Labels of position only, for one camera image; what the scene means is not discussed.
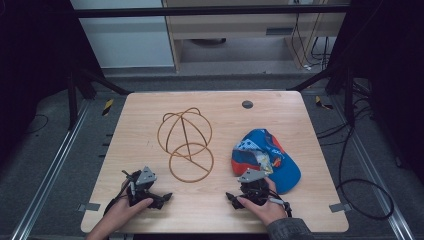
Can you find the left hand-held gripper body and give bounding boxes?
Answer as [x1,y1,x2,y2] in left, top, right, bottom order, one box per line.
[121,165,165,210]

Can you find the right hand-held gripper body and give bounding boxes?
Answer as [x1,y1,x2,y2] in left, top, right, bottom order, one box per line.
[237,167,272,206]

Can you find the blue and red cap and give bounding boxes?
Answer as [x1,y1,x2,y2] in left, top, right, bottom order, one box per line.
[230,128,302,195]

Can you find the golden wire hat stand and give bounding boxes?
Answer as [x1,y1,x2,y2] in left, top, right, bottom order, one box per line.
[156,107,215,184]

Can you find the person's right hand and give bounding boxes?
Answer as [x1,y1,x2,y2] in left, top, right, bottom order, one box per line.
[236,177,288,228]

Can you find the person's left hand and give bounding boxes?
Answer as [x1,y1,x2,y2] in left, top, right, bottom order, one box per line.
[98,197,155,235]

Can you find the grey tape piece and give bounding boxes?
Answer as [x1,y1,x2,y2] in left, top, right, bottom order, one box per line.
[77,202,102,213]
[328,201,353,214]

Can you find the yellow tool on floor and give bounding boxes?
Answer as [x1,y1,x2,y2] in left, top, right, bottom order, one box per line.
[101,98,115,117]

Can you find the yellow and black tape strip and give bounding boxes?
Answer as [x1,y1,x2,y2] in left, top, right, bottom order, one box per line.
[314,95,334,111]

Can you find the white cabinet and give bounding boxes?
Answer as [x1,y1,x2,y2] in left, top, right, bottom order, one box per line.
[69,0,176,70]

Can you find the black curtain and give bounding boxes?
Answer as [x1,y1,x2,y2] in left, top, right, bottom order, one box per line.
[326,0,424,186]
[0,0,106,168]

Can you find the right hand-held gripper cable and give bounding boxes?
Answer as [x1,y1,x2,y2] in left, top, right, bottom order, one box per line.
[266,188,293,218]

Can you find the hand-held gripper cable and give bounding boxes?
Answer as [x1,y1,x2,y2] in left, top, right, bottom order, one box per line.
[266,188,293,218]
[103,169,137,216]

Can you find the left hand-held gripper cable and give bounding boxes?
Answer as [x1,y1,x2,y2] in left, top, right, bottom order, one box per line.
[103,169,137,216]

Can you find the metal floor rail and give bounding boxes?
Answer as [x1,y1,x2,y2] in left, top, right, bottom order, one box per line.
[9,99,92,240]
[331,95,417,240]

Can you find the black frame strut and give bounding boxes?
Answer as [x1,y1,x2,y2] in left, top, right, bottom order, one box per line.
[66,65,134,132]
[287,65,356,128]

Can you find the thin black floor cable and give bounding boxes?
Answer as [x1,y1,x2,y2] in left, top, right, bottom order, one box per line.
[23,113,50,135]

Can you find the black looped floor cable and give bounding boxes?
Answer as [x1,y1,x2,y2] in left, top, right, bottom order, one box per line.
[315,96,396,222]

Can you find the hanging black desk cables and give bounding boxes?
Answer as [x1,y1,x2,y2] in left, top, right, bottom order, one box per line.
[290,12,332,72]

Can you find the black horizontal frame bar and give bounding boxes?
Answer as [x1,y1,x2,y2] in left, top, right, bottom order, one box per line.
[70,4,352,19]

